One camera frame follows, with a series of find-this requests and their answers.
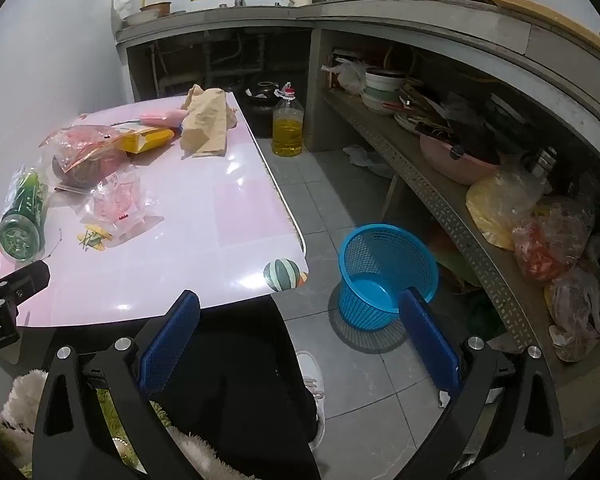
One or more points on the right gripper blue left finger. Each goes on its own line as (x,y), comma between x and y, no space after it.
(162,342)

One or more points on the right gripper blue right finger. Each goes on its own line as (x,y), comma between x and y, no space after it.
(436,349)

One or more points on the green plastic bottle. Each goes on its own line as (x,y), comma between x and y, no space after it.
(22,222)

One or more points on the clear printed plastic bag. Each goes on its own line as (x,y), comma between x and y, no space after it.
(117,209)

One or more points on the clear bag with red can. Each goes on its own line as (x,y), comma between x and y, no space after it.
(77,158)

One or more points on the yellow cardboard box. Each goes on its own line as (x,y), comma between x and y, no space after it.
(142,140)

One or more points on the pink bubble wrap pad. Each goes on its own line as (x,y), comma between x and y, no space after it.
(165,119)

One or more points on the brown paper bag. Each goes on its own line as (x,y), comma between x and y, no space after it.
(208,118)

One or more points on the fluffy sleeve forearm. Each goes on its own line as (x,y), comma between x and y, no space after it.
(18,417)

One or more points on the blue plastic waste basket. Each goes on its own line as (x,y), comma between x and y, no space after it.
(377,262)

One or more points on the perforated metal shelf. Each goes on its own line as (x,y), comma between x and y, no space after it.
(445,200)

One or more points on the white sneaker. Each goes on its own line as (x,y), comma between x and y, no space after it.
(314,382)

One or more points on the red clear plastic bag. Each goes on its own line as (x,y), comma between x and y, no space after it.
(551,238)

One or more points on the yellow plastic bag on shelf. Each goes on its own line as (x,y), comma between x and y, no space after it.
(498,204)

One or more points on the pink basin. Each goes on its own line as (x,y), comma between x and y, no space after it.
(453,162)

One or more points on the stacked white bowls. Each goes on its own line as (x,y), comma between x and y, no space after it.
(381,93)

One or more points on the cooking oil bottle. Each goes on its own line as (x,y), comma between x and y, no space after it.
(288,117)

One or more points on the white plastic bag on shelf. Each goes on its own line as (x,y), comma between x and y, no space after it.
(350,75)

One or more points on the dark pot under counter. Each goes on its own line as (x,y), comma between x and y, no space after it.
(262,94)

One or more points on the wooden cutting board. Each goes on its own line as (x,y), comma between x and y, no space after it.
(552,17)

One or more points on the bowl on counter corner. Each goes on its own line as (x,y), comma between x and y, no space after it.
(160,9)

